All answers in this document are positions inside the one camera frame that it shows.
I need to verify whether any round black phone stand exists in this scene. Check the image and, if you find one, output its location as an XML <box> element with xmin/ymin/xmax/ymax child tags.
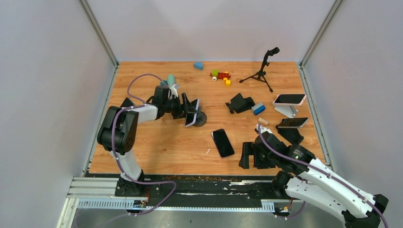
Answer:
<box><xmin>193</xmin><ymin>111</ymin><xmax>207</xmax><ymax>127</ymax></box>

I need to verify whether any blue and grey eraser block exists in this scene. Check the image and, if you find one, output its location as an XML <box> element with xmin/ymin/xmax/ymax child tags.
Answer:
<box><xmin>251</xmin><ymin>103</ymin><xmax>266</xmax><ymax>116</ymax></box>

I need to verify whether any black mini tripod stand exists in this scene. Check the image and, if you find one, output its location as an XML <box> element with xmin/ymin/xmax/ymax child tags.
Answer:
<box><xmin>239</xmin><ymin>47</ymin><xmax>280</xmax><ymax>93</ymax></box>

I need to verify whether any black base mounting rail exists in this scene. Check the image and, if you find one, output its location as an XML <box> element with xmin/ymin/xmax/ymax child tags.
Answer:
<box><xmin>67</xmin><ymin>171</ymin><xmax>316</xmax><ymax>212</ymax></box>

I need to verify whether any white phone stand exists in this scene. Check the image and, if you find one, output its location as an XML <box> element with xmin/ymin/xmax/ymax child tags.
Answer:
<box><xmin>274</xmin><ymin>105</ymin><xmax>298</xmax><ymax>118</ymax></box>

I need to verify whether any phone with pink-edged black case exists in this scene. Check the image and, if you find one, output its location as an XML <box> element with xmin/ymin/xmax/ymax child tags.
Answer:
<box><xmin>211</xmin><ymin>129</ymin><xmax>235</xmax><ymax>159</ymax></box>

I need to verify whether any colourful toy brick car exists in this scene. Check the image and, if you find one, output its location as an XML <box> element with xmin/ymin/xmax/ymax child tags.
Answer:
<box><xmin>210</xmin><ymin>69</ymin><xmax>231</xmax><ymax>82</ymax></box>

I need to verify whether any phone with pink case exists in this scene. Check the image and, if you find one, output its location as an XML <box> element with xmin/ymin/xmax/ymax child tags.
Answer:
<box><xmin>273</xmin><ymin>94</ymin><xmax>307</xmax><ymax>106</ymax></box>

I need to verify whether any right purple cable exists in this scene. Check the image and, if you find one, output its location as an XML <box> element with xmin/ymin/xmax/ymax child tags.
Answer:
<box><xmin>257</xmin><ymin>124</ymin><xmax>388</xmax><ymax>228</ymax></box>

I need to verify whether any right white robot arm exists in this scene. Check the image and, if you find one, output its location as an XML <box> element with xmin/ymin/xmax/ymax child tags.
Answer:
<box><xmin>239</xmin><ymin>130</ymin><xmax>389</xmax><ymax>228</ymax></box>

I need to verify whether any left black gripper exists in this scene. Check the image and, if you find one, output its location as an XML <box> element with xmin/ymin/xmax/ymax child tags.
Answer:
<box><xmin>164</xmin><ymin>94</ymin><xmax>198</xmax><ymax>120</ymax></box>

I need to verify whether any phone with lavender case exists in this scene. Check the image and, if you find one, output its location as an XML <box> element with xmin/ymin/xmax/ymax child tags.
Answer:
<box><xmin>184</xmin><ymin>99</ymin><xmax>200</xmax><ymax>127</ymax></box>

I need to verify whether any black clamp phone holder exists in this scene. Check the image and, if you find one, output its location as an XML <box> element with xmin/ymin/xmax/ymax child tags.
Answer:
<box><xmin>225</xmin><ymin>93</ymin><xmax>255</xmax><ymax>114</ymax></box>

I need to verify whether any teal toy microphone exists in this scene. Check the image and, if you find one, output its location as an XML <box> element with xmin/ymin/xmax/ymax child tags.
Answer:
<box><xmin>167</xmin><ymin>74</ymin><xmax>176</xmax><ymax>88</ymax></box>

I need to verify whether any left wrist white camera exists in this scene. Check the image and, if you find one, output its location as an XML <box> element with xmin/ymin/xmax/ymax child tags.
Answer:
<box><xmin>169</xmin><ymin>84</ymin><xmax>179</xmax><ymax>99</ymax></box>

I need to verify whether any blue triangular block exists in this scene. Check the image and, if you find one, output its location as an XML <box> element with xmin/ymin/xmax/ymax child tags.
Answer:
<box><xmin>193</xmin><ymin>62</ymin><xmax>203</xmax><ymax>70</ymax></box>

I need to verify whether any small wooden cylinder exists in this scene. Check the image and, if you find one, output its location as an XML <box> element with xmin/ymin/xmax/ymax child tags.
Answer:
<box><xmin>258</xmin><ymin>118</ymin><xmax>269</xmax><ymax>126</ymax></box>

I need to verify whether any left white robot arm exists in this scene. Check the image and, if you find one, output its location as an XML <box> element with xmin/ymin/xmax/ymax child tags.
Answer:
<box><xmin>97</xmin><ymin>85</ymin><xmax>207</xmax><ymax>196</ymax></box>

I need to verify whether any phone with white edge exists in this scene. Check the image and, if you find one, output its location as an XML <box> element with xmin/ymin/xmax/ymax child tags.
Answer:
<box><xmin>277</xmin><ymin>117</ymin><xmax>309</xmax><ymax>128</ymax></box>

